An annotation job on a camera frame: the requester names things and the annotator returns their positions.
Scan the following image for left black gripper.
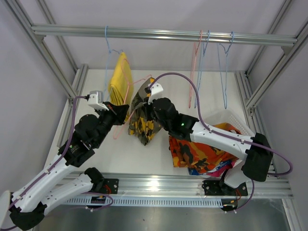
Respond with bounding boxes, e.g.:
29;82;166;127
93;102;129;148

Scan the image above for green camouflage trousers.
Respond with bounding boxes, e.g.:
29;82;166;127
128;77;161;146

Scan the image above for pink hanger with camouflage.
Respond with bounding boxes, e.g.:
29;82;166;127
113;58;152;140

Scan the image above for orange camouflage trousers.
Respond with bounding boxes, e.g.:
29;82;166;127
169;136;238;171

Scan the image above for blue white patterned trousers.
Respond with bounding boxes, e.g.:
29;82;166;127
188;160;236;177

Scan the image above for pink wire hanger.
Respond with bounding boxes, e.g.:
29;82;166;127
188;30;203;109

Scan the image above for white plastic basket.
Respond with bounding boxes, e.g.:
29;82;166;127
203;109;255;137

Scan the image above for blue hanger with blue trousers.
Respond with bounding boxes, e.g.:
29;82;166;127
193;30;211;108

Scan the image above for pink trousers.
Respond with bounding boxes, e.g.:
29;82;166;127
207;163;234;177

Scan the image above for blue hanger with orange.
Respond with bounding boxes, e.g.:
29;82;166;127
217;31;234;109

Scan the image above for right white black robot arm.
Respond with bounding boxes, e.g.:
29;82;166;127
145;97;273;195

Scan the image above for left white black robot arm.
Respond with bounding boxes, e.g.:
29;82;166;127
9;102;129;231

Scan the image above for yellow trousers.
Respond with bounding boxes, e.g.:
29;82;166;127
108;52;134;105

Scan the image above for light blue hanger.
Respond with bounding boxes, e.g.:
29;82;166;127
103;26;123;96

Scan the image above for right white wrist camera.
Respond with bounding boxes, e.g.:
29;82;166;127
144;82;164;105

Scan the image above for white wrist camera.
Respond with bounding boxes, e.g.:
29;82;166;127
144;82;164;105
86;90;109;111

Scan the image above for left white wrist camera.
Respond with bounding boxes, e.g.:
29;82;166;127
86;90;109;111

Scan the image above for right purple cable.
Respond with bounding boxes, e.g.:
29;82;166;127
148;72;294;176

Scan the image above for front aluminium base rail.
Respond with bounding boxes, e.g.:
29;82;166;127
30;171;293;198

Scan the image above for aluminium frame structure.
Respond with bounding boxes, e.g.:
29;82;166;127
0;0;308;231

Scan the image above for white slotted cable duct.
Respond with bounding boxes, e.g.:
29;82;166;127
64;195;223;208

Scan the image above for aluminium hanging rail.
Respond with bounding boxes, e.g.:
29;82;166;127
31;24;297;47

